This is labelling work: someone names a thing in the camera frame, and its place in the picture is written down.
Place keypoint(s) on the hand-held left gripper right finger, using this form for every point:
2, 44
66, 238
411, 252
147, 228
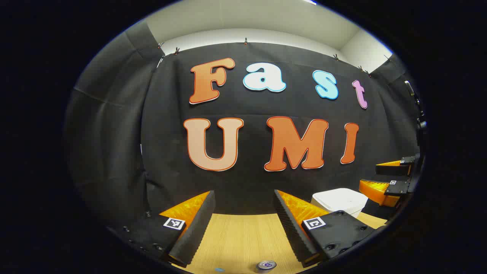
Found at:
291, 228

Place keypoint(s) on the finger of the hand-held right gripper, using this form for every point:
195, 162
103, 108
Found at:
392, 170
397, 188

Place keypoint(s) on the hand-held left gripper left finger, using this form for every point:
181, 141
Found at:
198, 228

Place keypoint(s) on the silver blue pop can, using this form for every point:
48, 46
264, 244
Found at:
266, 265

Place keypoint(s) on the white desktop garbage bin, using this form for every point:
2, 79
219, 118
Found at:
338, 199

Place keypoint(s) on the black metal stand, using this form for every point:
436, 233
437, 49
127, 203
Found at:
418, 110

